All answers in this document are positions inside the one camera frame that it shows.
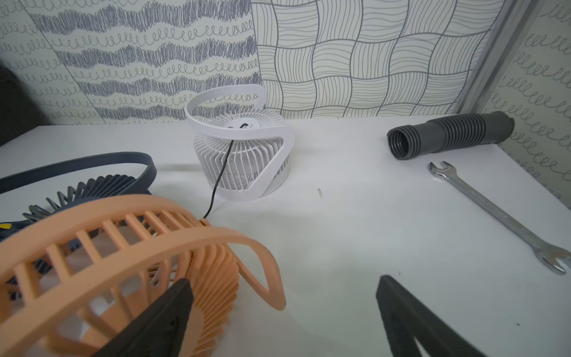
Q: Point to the silver wrench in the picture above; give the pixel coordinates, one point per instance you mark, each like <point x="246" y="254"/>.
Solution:
<point x="548" y="254"/>

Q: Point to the black yellow toolbox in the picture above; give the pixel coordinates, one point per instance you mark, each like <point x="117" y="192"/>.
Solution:
<point x="19" y="114"/>

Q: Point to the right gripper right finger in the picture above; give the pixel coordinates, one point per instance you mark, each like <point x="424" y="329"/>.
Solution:
<point x="409" y="324"/>

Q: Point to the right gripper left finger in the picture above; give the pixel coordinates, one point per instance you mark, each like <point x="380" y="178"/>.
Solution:
<point x="159" y="330"/>

